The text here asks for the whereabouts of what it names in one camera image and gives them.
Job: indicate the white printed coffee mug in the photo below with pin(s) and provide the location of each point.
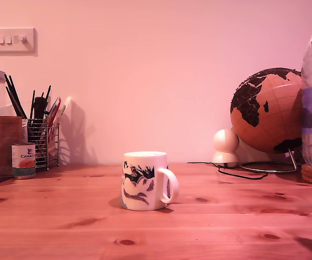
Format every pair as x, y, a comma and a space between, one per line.
142, 168

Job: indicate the white pen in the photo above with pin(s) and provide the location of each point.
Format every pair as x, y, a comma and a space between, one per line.
65, 103

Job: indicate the red pencil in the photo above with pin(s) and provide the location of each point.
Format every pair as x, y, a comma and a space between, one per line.
55, 107

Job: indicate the slim black stick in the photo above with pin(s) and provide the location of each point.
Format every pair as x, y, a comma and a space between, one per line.
47, 98

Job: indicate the metal globe stand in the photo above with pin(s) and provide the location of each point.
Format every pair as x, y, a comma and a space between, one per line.
267, 170

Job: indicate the dark wide brush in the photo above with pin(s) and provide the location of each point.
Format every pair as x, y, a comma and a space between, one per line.
39, 107

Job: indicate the cork world globe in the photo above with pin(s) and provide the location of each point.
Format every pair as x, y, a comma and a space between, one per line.
275, 119

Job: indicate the silver foil packet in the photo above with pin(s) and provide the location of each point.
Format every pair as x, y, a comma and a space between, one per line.
25, 132

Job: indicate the white labelled tin can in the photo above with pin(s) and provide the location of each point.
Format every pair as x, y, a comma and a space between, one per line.
23, 162

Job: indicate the short black chopstick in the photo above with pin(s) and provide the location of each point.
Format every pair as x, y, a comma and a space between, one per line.
15, 104

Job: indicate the long black chopstick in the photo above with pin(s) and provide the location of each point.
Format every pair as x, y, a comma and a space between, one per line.
15, 90
12, 90

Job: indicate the white round desk camera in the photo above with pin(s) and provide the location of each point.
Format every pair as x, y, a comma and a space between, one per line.
225, 140

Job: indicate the white wall light switch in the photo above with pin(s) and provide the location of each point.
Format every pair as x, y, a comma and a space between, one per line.
13, 47

